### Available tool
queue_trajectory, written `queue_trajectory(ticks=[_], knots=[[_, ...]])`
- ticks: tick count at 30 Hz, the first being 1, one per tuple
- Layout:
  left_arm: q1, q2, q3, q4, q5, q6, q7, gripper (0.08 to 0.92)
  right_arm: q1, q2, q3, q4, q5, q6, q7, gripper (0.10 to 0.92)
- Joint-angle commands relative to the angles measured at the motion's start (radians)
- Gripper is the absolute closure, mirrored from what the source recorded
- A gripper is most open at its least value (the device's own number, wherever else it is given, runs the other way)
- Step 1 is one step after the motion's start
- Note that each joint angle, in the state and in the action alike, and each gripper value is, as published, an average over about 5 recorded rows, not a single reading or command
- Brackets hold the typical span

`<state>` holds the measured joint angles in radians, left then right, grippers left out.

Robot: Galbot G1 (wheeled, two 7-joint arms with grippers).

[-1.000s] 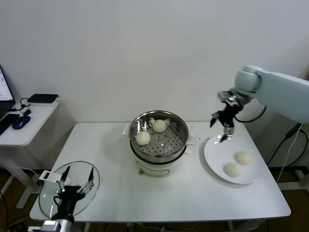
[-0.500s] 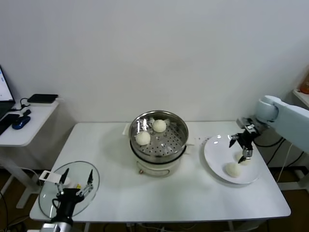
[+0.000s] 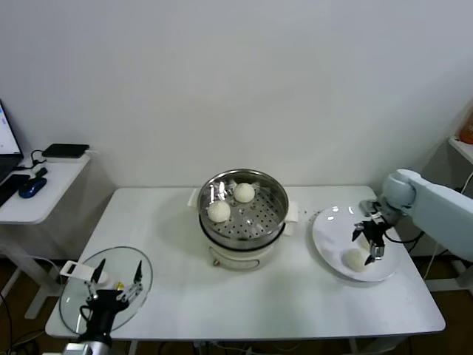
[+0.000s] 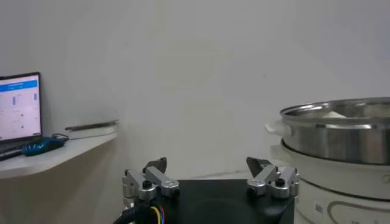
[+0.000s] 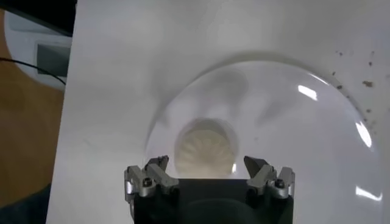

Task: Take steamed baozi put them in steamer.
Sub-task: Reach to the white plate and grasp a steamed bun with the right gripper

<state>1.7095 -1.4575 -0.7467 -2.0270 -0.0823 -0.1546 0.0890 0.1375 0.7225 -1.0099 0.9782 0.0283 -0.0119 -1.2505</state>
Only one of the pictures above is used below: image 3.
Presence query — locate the thin black desk cable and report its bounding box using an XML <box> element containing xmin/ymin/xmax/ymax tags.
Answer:
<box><xmin>14</xmin><ymin>149</ymin><xmax>48</xmax><ymax>172</ymax></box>

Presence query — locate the white lid handle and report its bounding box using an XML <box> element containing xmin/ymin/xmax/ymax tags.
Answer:
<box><xmin>59</xmin><ymin>260</ymin><xmax>103</xmax><ymax>283</ymax></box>

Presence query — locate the orange object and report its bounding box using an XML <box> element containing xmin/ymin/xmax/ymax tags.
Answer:
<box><xmin>457</xmin><ymin>112</ymin><xmax>473</xmax><ymax>145</ymax></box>

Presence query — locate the black laptop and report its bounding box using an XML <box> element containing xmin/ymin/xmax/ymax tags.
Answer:
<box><xmin>0</xmin><ymin>98</ymin><xmax>24</xmax><ymax>184</ymax></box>

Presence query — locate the round glass pot lid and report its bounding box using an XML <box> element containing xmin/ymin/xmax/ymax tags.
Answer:
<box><xmin>58</xmin><ymin>246</ymin><xmax>154</xmax><ymax>333</ymax></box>

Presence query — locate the stainless steel steamer basket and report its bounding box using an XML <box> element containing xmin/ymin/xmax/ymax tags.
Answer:
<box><xmin>197</xmin><ymin>169</ymin><xmax>290</xmax><ymax>251</ymax></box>

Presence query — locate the black power adapter cable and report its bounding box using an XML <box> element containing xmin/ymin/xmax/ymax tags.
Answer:
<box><xmin>408</xmin><ymin>231</ymin><xmax>463</xmax><ymax>256</ymax></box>

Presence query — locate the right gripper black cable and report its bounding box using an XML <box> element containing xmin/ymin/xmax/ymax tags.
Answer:
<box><xmin>384</xmin><ymin>231</ymin><xmax>424</xmax><ymax>244</ymax></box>

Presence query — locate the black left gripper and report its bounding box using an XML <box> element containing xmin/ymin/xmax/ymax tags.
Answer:
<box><xmin>79</xmin><ymin>257</ymin><xmax>144</xmax><ymax>343</ymax></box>

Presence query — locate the white electric cooker pot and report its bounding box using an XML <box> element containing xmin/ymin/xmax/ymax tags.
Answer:
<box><xmin>188</xmin><ymin>188</ymin><xmax>299</xmax><ymax>272</ymax></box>

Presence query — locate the white round plate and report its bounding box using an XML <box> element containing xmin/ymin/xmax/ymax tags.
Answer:
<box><xmin>312</xmin><ymin>206</ymin><xmax>401</xmax><ymax>283</ymax></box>

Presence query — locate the white side desk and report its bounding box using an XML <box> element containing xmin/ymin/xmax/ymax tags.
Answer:
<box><xmin>0</xmin><ymin>153</ymin><xmax>92</xmax><ymax>319</ymax></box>

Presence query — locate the white shelf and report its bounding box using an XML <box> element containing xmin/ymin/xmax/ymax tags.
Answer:
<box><xmin>447</xmin><ymin>136</ymin><xmax>473</xmax><ymax>166</ymax></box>

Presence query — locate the white power cable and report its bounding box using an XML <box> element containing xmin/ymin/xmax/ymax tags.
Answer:
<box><xmin>424</xmin><ymin>242</ymin><xmax>448</xmax><ymax>280</ymax></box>

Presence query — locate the blue computer mouse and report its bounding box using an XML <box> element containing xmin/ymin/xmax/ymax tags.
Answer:
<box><xmin>18</xmin><ymin>176</ymin><xmax>48</xmax><ymax>199</ymax></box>

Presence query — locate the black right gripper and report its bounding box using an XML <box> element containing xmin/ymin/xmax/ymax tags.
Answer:
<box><xmin>351</xmin><ymin>220</ymin><xmax>388</xmax><ymax>265</ymax></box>

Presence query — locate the black smartphone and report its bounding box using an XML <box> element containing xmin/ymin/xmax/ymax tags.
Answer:
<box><xmin>0</xmin><ymin>173</ymin><xmax>30</xmax><ymax>208</ymax></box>

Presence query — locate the flat black box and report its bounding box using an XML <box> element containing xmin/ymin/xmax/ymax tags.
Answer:
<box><xmin>41</xmin><ymin>143</ymin><xmax>90</xmax><ymax>159</ymax></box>

